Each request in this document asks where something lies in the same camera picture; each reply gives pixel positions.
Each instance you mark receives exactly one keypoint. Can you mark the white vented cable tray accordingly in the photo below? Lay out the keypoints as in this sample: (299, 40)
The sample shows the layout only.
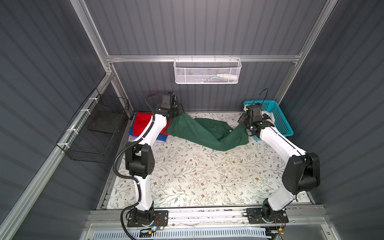
(204, 233)

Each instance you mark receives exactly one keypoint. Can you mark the red folded t-shirt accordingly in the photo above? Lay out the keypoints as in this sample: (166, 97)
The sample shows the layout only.
(140, 123)

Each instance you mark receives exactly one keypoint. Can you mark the white wire mesh basket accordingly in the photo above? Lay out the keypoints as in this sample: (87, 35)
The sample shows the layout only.
(203, 71)

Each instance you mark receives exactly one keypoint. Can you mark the white t-shirt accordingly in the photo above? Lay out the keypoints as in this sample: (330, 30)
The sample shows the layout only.
(266, 116)

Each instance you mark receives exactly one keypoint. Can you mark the black wire basket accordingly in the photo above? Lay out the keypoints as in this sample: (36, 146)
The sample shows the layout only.
(98, 131)

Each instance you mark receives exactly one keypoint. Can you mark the aluminium mounting rail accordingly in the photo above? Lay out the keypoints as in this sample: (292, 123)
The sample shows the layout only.
(213, 217)

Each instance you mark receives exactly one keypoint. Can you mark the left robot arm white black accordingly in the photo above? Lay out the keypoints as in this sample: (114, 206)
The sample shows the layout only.
(139, 157)

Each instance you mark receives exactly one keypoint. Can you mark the green t-shirt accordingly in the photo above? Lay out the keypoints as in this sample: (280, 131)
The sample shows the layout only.
(213, 134)

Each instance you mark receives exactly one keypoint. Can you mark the teal plastic laundry basket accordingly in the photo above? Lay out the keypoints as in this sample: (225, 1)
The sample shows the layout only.
(272, 107)

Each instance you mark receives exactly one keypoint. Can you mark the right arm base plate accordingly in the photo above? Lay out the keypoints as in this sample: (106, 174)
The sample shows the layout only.
(261, 215)

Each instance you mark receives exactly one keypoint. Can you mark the white bottle in basket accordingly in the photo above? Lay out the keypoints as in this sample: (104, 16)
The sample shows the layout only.
(228, 77)

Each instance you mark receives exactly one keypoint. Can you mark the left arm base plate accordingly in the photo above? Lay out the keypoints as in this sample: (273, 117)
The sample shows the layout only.
(137, 219)

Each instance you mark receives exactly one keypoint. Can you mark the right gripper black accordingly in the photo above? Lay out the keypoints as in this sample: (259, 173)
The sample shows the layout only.
(241, 120)

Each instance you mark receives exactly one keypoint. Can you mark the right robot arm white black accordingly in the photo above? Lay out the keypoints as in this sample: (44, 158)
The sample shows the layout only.
(302, 171)

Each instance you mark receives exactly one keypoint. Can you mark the blue folded t-shirt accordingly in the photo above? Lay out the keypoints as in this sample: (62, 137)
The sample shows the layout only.
(162, 136)

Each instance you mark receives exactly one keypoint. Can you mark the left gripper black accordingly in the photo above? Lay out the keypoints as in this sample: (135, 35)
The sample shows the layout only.
(180, 111)

